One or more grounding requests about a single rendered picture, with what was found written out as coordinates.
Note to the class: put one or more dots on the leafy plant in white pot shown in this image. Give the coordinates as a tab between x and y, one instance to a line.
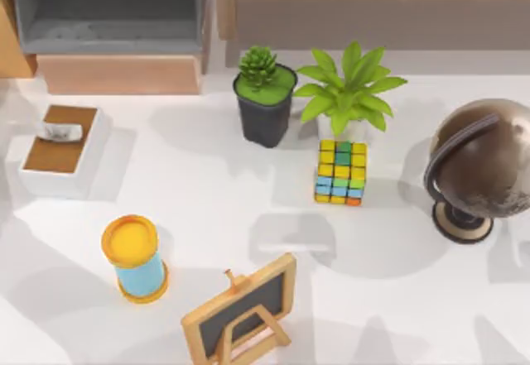
348	92

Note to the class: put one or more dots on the wooden framed blackboard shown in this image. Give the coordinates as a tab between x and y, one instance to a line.
244	311

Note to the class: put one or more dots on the wooden cupboard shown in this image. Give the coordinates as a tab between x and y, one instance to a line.
372	13

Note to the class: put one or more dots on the brown globe on stand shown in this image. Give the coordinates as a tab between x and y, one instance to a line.
480	166

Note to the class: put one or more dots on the succulent in black pot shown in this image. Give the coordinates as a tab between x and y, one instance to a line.
265	108

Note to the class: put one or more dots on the yellow and blue can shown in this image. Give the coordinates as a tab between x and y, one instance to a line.
134	257

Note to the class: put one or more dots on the pale wooden drawer front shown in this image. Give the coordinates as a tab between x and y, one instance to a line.
118	74

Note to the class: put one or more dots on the colourful puzzle cube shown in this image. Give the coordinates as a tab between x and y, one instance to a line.
341	172

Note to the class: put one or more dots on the white tissue box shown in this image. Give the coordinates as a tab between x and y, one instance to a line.
62	154

